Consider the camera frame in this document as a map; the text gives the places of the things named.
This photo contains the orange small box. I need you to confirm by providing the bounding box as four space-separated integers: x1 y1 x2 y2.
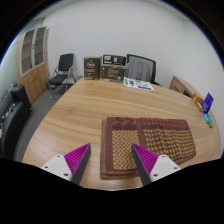
191 93 205 113

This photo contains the green small pack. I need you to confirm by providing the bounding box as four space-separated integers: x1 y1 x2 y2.
207 114 215 129

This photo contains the flat black printed box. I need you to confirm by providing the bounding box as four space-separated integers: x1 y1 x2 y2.
102 54 127 67

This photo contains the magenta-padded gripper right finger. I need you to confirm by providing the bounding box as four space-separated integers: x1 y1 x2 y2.
131 143 183 186

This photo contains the small brown cardboard box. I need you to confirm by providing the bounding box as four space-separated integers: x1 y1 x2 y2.
83 56 102 81

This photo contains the grey backpack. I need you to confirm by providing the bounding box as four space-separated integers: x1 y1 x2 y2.
128 59 153 83

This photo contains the wooden cabinet with glass doors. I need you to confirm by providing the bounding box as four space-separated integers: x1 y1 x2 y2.
15 26 50 104

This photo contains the black mesh office chair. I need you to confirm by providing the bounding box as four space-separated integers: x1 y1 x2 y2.
125 53 161 87

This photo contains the brown patterned towel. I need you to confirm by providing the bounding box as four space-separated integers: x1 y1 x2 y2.
99 116 197 180

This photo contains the black visitor chair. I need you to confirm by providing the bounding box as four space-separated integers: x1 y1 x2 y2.
48 53 75 100

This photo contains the black leather sofa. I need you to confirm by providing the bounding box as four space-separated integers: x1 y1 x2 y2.
0 84 33 160

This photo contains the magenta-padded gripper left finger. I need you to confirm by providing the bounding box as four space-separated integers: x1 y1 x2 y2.
40 143 92 185

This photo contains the purple upright card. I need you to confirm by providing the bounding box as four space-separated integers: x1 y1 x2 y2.
201 92 215 115

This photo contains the white printed paper sheet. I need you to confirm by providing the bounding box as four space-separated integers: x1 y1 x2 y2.
123 76 155 92

